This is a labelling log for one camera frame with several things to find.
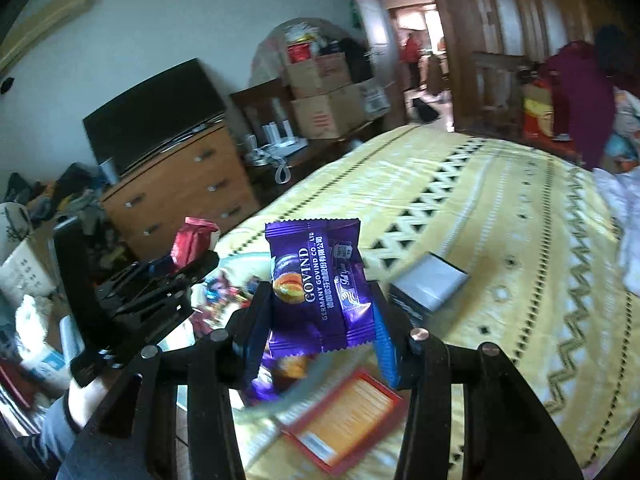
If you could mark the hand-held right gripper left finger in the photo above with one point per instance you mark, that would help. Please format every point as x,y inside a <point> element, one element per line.
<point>257,332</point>

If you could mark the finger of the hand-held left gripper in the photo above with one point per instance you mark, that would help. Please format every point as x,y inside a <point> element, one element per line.
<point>160,305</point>
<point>157,264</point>

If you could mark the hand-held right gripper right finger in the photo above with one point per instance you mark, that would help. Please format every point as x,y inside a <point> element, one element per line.
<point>385,347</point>

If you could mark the red snack packet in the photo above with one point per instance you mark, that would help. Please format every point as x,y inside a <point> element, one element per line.
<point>192,240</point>

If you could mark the clear glass bowl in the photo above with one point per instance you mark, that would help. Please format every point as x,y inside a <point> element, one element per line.
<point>310,381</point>

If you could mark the purple snack packet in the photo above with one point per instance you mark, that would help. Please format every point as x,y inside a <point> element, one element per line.
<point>315,280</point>

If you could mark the person's left forearm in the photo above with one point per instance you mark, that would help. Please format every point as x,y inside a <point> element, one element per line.
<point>75,410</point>

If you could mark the black cardboard box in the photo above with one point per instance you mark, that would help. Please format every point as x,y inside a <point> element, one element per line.
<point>425,280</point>

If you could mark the wooden chest of drawers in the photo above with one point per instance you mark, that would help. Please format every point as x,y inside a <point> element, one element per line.
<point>185,190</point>

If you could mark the flat orange-red packet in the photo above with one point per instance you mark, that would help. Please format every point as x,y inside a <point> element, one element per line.
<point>345,417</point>

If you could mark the grey cup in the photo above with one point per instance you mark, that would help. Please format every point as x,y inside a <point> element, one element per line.
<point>109,170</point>

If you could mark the black flat television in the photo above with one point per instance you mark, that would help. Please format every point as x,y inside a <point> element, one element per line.
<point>150,115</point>

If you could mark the white router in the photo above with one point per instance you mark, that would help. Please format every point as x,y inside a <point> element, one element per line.
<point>282,135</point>

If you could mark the dark wooden chair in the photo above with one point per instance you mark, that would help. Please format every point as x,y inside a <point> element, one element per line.
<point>500,90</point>
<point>260,110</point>

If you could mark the yellow patterned bedspread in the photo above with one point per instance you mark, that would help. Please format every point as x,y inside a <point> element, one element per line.
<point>500,200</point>

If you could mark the dark wooden desk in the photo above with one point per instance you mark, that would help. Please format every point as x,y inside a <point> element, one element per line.
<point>320,147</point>

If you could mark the large cardboard box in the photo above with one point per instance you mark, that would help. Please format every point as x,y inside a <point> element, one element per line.
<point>325,112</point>

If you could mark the small cardboard box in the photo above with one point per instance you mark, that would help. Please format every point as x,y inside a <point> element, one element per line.
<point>317,72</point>

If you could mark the red bag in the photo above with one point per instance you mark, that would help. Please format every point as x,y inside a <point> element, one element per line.
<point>299,52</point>

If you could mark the red and yellow box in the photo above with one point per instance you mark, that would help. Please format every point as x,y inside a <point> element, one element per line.
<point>537,115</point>

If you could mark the maroon garment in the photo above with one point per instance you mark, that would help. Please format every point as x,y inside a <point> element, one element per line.
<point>580,100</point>

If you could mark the pile of clothes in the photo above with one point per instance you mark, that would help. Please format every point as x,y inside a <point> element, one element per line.
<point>627,125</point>

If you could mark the brown wooden wardrobe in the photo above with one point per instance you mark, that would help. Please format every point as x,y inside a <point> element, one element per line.
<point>525,5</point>

